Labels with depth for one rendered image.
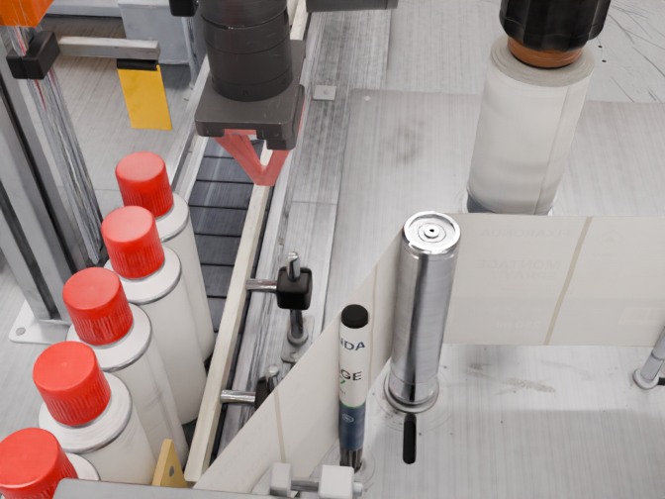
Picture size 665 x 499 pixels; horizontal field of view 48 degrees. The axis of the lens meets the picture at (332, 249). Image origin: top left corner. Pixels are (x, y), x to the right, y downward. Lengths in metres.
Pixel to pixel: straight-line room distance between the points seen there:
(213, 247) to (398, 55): 0.45
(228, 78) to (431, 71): 0.56
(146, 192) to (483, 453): 0.32
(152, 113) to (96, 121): 0.44
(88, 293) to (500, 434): 0.34
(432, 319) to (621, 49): 0.70
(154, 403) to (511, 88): 0.37
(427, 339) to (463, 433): 0.10
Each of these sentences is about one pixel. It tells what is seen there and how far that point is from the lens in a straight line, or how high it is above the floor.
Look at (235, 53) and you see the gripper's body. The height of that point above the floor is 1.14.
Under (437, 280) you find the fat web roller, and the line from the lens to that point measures 0.49.
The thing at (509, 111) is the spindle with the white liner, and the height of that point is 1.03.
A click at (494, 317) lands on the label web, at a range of 0.59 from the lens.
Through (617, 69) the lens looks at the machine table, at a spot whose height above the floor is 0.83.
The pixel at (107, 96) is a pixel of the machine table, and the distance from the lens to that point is 1.04.
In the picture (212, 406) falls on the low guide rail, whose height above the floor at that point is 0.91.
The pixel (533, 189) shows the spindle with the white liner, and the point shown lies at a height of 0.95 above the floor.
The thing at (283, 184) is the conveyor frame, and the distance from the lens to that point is 0.79.
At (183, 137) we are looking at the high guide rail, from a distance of 0.73.
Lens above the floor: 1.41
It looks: 47 degrees down
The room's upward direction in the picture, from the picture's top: straight up
